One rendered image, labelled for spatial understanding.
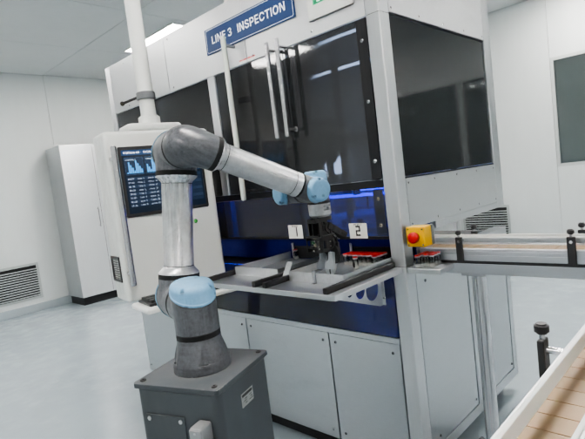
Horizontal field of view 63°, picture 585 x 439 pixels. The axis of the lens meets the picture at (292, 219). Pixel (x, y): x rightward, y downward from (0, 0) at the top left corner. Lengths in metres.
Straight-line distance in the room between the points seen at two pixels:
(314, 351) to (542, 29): 5.06
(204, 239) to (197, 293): 1.13
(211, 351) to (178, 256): 0.28
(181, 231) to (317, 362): 1.09
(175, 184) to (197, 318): 0.38
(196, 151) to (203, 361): 0.53
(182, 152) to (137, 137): 0.99
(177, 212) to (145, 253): 0.89
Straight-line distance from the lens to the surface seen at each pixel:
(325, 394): 2.27
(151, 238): 2.25
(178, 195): 1.37
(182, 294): 1.24
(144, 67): 2.40
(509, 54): 6.54
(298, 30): 2.08
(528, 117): 6.40
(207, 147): 1.26
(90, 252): 6.54
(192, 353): 1.27
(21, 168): 6.81
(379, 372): 2.02
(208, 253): 2.36
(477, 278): 1.85
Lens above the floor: 1.25
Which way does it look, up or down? 5 degrees down
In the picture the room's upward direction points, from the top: 7 degrees counter-clockwise
